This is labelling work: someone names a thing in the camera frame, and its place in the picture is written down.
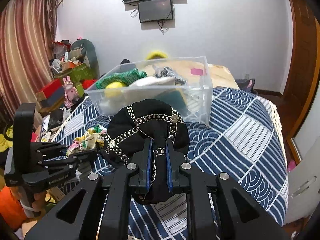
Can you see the grey patterned sock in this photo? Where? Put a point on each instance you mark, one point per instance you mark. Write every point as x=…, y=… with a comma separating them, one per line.
x=168, y=72

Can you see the striped brown curtain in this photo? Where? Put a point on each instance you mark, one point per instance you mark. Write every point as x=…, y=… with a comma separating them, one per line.
x=28, y=30

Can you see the brown wooden door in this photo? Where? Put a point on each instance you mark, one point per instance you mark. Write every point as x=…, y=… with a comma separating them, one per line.
x=302, y=80

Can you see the white sliding wardrobe door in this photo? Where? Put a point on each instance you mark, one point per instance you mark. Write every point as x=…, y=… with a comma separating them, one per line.
x=306, y=141

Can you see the pink rabbit doll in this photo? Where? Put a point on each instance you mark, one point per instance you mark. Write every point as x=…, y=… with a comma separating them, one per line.
x=71, y=93

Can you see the left hand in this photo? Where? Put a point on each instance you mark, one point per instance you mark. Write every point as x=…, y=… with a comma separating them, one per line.
x=32, y=207

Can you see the red box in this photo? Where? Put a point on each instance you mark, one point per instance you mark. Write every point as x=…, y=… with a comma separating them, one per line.
x=47, y=91

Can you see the green knitted cloth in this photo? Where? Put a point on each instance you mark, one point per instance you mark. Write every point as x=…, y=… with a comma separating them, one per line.
x=127, y=78

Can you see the dark green cushion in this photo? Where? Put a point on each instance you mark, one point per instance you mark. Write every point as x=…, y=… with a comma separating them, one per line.
x=91, y=57

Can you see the green cardboard box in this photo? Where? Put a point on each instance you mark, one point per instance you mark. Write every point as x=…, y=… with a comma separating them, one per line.
x=78, y=73

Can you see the clear plastic storage bin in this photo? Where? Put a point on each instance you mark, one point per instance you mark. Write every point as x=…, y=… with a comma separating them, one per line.
x=198, y=96

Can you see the yellow plush ball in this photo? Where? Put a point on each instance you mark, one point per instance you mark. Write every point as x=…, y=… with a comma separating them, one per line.
x=113, y=90

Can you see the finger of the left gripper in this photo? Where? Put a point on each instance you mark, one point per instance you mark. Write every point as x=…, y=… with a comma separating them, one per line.
x=76, y=159

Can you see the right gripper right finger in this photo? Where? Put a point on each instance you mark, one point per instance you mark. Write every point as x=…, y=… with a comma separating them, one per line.
x=176, y=182

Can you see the white sock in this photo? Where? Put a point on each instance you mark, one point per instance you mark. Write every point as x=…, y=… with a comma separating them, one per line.
x=153, y=81

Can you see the black chain hat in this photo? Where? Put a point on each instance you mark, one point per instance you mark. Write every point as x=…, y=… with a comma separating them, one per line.
x=158, y=131

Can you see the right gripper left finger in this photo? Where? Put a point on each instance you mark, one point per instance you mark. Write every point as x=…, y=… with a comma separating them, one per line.
x=140, y=182

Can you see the small black wall monitor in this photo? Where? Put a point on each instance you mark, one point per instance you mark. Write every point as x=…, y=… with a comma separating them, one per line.
x=155, y=10

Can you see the yellow foam arch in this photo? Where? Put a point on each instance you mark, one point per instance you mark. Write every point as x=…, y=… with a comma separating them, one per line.
x=156, y=54

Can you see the yellow green sponge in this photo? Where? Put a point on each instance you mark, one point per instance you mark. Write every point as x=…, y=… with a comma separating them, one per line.
x=176, y=99

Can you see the blue white patterned cloth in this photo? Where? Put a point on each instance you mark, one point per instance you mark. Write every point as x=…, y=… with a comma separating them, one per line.
x=244, y=139

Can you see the floral fabric scrunchie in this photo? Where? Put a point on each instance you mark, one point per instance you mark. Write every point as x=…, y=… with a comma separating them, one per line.
x=92, y=137

